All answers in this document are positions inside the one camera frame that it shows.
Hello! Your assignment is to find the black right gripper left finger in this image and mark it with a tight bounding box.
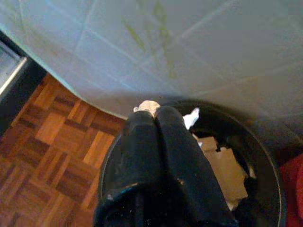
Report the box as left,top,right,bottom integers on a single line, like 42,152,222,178
120,110,167,190

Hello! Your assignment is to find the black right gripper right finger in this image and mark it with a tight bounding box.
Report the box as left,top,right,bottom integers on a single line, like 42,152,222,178
155,105,237,227

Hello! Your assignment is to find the beige paper ball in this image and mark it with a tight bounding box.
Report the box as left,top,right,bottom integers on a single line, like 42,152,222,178
133,100,161,119

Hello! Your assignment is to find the large brown cardboard piece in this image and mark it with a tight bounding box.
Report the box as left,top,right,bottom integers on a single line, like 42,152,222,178
194,136,249,211

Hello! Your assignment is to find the black round trash bin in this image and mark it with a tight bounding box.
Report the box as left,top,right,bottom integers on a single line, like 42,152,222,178
98,100,288,227

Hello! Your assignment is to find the white mattress green print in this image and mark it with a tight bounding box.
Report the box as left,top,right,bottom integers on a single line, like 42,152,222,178
0,0,303,152

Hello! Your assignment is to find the large red cushion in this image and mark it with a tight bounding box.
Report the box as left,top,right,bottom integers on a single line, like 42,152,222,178
279,153,303,227

